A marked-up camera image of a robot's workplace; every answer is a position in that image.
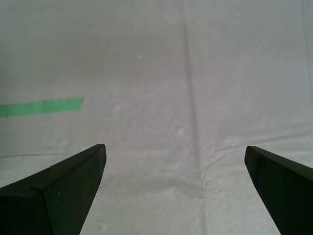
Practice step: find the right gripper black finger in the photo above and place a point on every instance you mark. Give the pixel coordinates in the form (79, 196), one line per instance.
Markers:
(53, 200)
(286, 193)

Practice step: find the grey table cloth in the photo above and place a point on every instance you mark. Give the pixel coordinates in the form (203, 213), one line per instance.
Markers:
(171, 98)

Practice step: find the long green tape strip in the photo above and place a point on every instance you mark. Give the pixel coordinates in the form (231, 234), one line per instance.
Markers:
(40, 107)

